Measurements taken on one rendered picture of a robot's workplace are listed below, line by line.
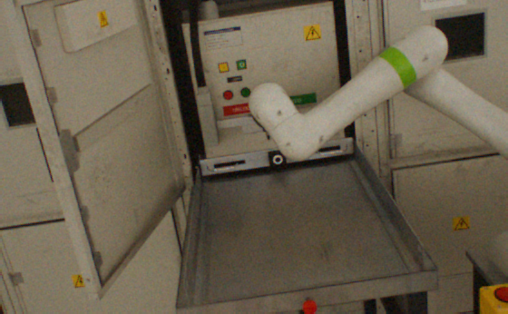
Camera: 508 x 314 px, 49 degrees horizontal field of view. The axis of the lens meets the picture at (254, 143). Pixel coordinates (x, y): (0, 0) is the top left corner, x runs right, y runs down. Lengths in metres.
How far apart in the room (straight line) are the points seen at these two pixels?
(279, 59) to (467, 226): 0.92
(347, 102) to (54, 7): 0.75
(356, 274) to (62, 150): 0.74
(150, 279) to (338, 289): 0.95
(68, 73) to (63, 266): 0.93
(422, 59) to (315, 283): 0.64
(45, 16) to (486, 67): 1.35
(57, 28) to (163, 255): 0.98
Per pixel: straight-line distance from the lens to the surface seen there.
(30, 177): 2.01
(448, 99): 1.67
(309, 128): 1.44
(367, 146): 1.95
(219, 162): 1.94
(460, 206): 2.13
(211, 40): 1.83
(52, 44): 1.38
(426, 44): 1.53
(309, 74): 1.88
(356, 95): 1.47
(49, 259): 2.15
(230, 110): 1.89
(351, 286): 1.36
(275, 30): 1.84
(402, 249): 1.45
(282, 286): 1.36
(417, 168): 2.01
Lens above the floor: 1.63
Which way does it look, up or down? 21 degrees down
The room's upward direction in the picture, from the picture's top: 9 degrees counter-clockwise
